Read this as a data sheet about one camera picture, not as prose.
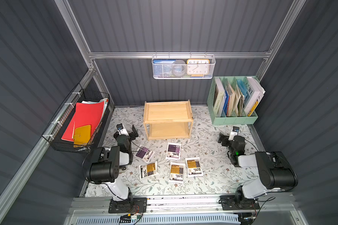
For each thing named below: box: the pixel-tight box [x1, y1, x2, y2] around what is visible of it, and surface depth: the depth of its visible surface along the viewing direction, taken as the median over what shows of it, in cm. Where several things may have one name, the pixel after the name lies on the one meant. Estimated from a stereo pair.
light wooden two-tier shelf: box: [143, 99, 194, 141], surface depth 93 cm
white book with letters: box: [243, 76, 266, 117], surface depth 101 cm
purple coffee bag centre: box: [165, 142, 182, 160], surface depth 95 cm
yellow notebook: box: [73, 124, 92, 148], surface depth 70 cm
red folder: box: [61, 101, 105, 143], surface depth 75 cm
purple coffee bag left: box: [135, 144, 155, 163], surface depth 93 cm
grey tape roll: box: [171, 59, 187, 77], surface depth 89 cm
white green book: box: [212, 76, 225, 118], surface depth 101 cm
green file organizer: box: [207, 75, 260, 126], surface depth 104 cm
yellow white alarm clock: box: [186, 59, 210, 77], surface depth 90 cm
